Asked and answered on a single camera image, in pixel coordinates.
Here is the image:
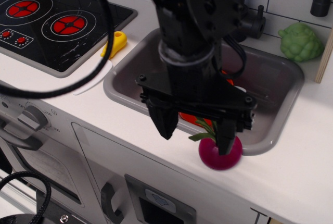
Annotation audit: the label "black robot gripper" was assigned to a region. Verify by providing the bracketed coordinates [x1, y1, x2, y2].
[135, 49, 257, 155]

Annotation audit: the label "purple toy beet green leaves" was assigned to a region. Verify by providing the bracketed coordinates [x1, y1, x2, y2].
[189, 116, 242, 170]

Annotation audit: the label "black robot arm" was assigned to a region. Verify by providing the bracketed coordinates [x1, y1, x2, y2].
[99, 0, 256, 155]

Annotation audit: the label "grey toy sink basin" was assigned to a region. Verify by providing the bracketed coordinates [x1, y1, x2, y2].
[103, 29, 304, 156]

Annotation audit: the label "white toy dishwasher door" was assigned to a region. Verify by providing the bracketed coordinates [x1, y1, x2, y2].
[72, 123, 270, 223]

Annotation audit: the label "black toy faucet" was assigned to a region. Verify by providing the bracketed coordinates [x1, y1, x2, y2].
[236, 0, 332, 42]

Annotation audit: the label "green toy artichoke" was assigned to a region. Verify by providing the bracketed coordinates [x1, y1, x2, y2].
[278, 22, 325, 63]

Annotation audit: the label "wooden side panel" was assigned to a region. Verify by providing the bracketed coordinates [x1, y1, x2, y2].
[315, 39, 332, 84]

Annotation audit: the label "white toy oven door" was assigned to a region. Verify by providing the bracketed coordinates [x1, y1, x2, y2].
[1, 93, 107, 223]

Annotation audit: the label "grey oven knob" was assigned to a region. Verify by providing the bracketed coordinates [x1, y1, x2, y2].
[17, 105, 48, 131]

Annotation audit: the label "black toy stovetop red burners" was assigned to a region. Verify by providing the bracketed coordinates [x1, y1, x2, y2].
[0, 0, 138, 78]

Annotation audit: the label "orange toy pot grey handles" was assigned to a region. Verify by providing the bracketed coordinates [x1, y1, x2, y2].
[179, 79, 235, 127]

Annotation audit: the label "white toy knife yellow handle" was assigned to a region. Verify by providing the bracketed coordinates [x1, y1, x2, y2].
[73, 31, 127, 96]

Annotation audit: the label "black cabinet door handle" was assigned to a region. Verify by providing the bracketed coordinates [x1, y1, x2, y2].
[100, 182, 124, 224]

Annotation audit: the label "grey oven door handle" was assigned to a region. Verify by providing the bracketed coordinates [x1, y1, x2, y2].
[1, 119, 43, 151]

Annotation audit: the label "black braided cable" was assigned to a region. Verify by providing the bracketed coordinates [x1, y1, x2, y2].
[0, 0, 115, 99]

